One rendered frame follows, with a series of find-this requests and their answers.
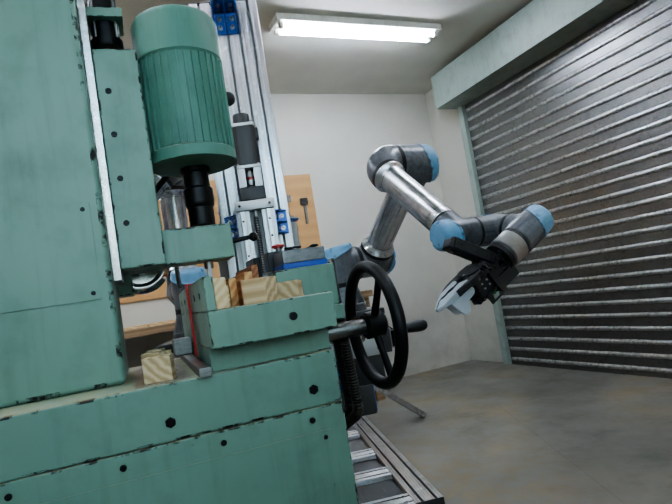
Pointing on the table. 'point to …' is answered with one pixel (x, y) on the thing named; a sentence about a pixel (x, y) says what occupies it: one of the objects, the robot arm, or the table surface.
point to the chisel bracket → (198, 245)
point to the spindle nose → (198, 195)
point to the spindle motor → (183, 89)
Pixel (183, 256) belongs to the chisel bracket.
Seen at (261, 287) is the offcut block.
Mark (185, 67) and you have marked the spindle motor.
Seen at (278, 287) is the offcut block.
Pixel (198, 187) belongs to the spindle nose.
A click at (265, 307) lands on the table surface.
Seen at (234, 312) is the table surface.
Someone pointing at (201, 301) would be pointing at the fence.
